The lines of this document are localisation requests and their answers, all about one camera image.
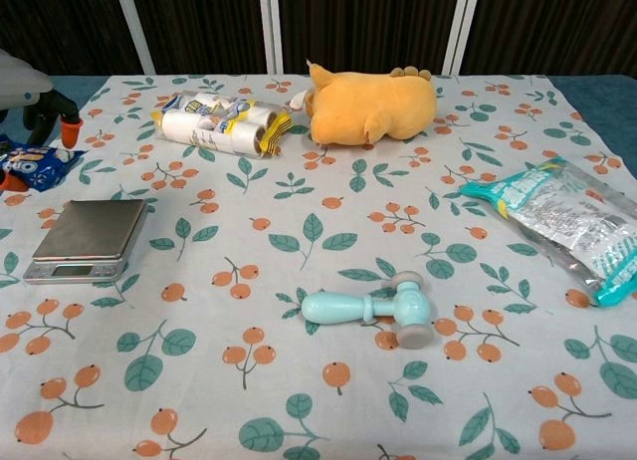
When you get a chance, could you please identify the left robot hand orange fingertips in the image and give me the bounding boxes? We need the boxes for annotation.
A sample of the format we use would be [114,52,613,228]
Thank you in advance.
[0,49,84,195]

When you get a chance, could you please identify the blue cookie packet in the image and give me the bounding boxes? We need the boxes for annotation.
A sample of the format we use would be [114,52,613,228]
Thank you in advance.
[0,133,87,192]

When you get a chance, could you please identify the small digital kitchen scale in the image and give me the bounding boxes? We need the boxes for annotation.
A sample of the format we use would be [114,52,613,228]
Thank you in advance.
[22,199,149,286]

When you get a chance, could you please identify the teal transparent candy bag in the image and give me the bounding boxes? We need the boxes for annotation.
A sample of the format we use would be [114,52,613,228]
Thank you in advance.
[458,155,637,310]

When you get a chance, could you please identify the pack of white rolls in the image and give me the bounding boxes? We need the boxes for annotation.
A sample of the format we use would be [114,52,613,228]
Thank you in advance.
[150,90,296,159]

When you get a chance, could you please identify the floral print tablecloth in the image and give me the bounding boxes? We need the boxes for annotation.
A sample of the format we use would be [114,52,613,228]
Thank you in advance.
[0,74,637,460]

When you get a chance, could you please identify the orange plush toy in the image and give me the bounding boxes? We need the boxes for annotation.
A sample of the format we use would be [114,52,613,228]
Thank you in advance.
[304,59,439,150]

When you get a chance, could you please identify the mint green toy hammer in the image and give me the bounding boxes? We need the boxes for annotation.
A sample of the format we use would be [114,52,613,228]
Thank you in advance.
[301,272,434,351]

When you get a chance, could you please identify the white partition post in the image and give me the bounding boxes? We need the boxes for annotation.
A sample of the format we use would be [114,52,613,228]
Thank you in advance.
[257,0,286,74]
[112,0,156,76]
[444,0,477,76]

